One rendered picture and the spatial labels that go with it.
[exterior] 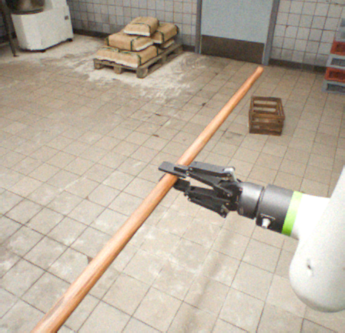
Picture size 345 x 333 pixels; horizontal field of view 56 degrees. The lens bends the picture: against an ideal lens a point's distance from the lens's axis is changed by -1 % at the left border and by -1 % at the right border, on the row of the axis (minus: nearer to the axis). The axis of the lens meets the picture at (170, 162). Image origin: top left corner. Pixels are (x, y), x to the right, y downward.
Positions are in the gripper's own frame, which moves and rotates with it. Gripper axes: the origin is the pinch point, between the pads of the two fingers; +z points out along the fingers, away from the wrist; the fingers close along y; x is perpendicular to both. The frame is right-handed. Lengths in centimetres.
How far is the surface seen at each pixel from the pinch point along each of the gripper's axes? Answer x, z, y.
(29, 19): 303, 397, 64
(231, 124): 231, 54, 117
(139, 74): 290, 199, 110
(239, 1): 418, 116, 36
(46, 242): 32, 109, 117
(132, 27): 318, 224, 60
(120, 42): 301, 234, 76
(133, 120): 192, 146, 117
